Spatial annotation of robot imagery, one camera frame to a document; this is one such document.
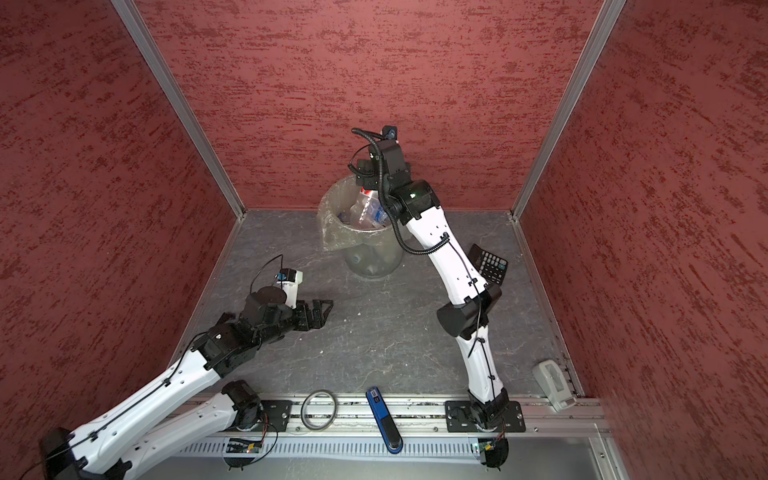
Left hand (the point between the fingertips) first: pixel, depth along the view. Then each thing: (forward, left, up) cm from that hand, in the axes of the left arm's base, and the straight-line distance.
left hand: (319, 309), depth 76 cm
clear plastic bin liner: (+19, -3, +10) cm, 22 cm away
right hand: (+28, -14, +24) cm, 39 cm away
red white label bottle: (+27, -12, +10) cm, 31 cm away
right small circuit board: (-28, -45, -16) cm, 56 cm away
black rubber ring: (-19, +3, -15) cm, 24 cm away
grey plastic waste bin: (+20, -14, -5) cm, 25 cm away
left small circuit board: (-28, +19, -19) cm, 38 cm away
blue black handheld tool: (-23, -17, -12) cm, 31 cm away
